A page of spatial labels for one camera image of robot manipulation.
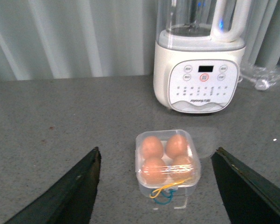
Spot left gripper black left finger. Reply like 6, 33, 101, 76
7, 147, 101, 224

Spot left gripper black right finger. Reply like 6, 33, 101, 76
211, 147, 280, 224

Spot brown egg carried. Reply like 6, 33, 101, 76
170, 155, 196, 181

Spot clear plastic egg box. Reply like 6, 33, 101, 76
135, 129, 201, 209

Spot brown egg front left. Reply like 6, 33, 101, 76
141, 157, 168, 185

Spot brown egg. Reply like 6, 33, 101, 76
165, 134, 188, 159
141, 157, 168, 185
140, 136, 164, 159

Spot brown egg back right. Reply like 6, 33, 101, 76
165, 134, 188, 159

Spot brown egg back left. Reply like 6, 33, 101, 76
140, 136, 164, 159

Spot blue rubber band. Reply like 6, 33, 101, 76
149, 189, 176, 205

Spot clear plastic bag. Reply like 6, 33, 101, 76
238, 63, 280, 91

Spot white Joyoung blender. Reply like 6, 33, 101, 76
153, 0, 251, 114

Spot white power cable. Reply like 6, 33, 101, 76
240, 72, 271, 91

